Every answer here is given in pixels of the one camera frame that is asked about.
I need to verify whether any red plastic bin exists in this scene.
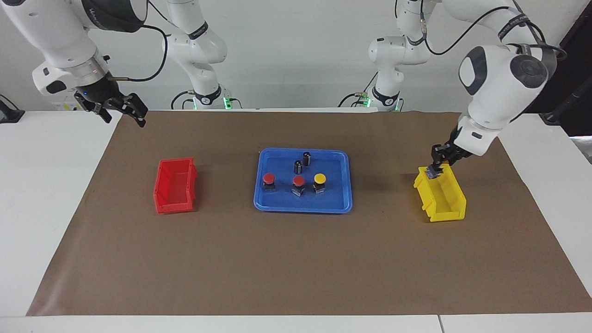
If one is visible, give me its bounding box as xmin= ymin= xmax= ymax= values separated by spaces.
xmin=153 ymin=158 xmax=198 ymax=214

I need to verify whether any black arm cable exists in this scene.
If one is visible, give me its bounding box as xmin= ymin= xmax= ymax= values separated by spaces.
xmin=420 ymin=0 xmax=567 ymax=61
xmin=109 ymin=0 xmax=168 ymax=83

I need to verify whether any black base cable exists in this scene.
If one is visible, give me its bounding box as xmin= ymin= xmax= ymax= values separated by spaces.
xmin=170 ymin=90 xmax=196 ymax=111
xmin=337 ymin=92 xmax=371 ymax=108

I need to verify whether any yellow plastic bin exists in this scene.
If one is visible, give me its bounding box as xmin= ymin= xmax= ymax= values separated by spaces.
xmin=413 ymin=164 xmax=467 ymax=223

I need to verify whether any black side panel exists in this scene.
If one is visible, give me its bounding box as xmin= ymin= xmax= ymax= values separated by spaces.
xmin=527 ymin=0 xmax=592 ymax=137

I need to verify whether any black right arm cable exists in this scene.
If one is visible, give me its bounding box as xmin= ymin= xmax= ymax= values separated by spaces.
xmin=109 ymin=0 xmax=168 ymax=83

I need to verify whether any blue plastic tray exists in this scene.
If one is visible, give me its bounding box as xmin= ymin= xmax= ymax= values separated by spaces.
xmin=253 ymin=148 xmax=353 ymax=214

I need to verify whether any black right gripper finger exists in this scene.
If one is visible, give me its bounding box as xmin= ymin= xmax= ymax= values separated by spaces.
xmin=90 ymin=103 xmax=113 ymax=124
xmin=121 ymin=93 xmax=149 ymax=128

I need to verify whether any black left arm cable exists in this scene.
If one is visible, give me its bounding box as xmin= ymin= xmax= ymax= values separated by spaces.
xmin=420 ymin=0 xmax=567 ymax=61

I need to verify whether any black table clamp mount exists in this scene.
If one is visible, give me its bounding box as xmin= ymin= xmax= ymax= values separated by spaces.
xmin=0 ymin=95 xmax=25 ymax=124

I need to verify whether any brown paper mat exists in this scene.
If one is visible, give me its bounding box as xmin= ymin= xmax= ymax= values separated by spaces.
xmin=26 ymin=110 xmax=592 ymax=317

